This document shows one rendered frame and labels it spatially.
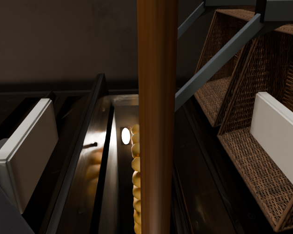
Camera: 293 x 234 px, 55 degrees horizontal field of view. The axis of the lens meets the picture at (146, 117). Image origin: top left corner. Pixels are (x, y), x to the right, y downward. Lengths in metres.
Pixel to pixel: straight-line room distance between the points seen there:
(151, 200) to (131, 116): 1.61
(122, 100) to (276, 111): 1.68
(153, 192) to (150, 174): 0.02
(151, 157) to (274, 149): 0.11
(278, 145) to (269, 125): 0.01
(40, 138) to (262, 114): 0.13
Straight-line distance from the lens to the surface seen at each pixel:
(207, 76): 0.63
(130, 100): 1.82
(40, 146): 0.16
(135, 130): 1.72
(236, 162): 1.10
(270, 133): 0.18
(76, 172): 0.86
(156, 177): 0.25
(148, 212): 0.28
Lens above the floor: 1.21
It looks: 2 degrees down
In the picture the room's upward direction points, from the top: 92 degrees counter-clockwise
